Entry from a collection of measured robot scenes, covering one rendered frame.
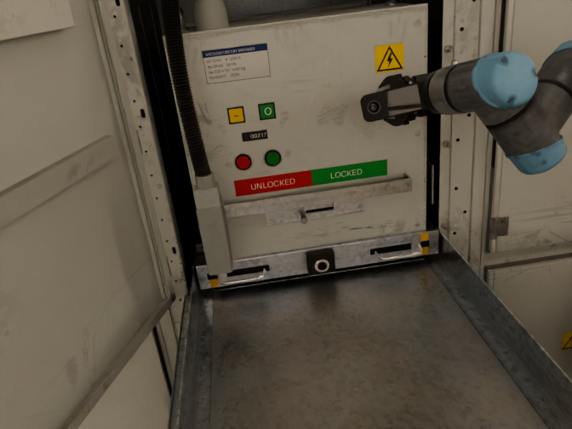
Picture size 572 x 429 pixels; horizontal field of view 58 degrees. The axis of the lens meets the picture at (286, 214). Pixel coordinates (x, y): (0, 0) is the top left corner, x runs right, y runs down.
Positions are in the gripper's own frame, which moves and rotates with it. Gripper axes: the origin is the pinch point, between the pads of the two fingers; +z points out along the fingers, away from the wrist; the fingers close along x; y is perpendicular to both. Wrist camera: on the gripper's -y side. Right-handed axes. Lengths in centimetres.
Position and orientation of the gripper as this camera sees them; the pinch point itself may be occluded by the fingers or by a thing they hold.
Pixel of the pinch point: (373, 105)
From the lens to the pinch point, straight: 103.4
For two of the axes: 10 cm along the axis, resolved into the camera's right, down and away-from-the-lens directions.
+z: -3.3, -1.1, 9.4
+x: -2.0, -9.6, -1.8
